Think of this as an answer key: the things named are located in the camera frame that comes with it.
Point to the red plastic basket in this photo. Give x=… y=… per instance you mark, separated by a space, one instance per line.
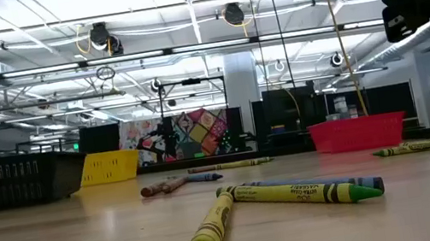
x=358 y=134

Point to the blue crayon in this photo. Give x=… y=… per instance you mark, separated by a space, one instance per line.
x=204 y=177
x=363 y=181

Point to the long ceiling light bar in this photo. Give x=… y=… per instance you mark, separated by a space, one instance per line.
x=123 y=58

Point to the black background station frame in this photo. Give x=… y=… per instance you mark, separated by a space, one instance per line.
x=190 y=81

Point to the stacked storage boxes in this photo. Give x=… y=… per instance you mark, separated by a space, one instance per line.
x=342 y=106

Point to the colourful patchwork quilt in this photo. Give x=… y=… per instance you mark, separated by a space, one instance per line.
x=200 y=133

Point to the silver ceiling air duct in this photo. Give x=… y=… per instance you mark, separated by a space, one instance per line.
x=402 y=43

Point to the green exit sign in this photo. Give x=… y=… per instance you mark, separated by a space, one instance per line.
x=76 y=146

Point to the black background robot arm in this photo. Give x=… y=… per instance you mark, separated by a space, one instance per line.
x=166 y=139

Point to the black plastic basket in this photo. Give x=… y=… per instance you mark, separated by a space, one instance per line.
x=55 y=176

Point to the yellow plastic basket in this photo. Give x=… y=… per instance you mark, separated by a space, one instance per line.
x=110 y=166

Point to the floral patterned cloth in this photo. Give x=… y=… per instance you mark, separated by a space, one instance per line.
x=129 y=138

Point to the small black ceiling reel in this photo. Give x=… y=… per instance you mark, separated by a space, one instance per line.
x=155 y=85
x=336 y=60

